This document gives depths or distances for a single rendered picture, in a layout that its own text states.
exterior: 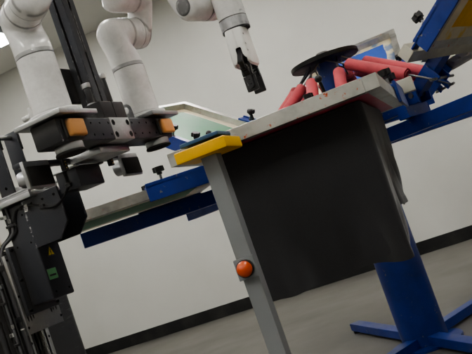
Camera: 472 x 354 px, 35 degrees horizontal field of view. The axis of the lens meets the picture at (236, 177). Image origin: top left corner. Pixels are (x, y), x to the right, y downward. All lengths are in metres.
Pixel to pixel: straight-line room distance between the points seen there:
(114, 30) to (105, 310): 5.51
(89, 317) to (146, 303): 0.64
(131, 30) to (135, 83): 0.17
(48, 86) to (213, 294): 5.39
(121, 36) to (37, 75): 0.46
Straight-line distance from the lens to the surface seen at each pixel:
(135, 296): 7.37
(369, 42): 4.64
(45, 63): 1.84
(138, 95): 2.19
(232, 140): 1.74
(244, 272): 1.70
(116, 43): 2.22
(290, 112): 1.89
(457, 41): 2.91
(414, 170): 6.58
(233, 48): 1.91
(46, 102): 1.81
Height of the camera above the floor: 0.75
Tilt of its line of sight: 4 degrees up
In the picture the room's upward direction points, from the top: 19 degrees counter-clockwise
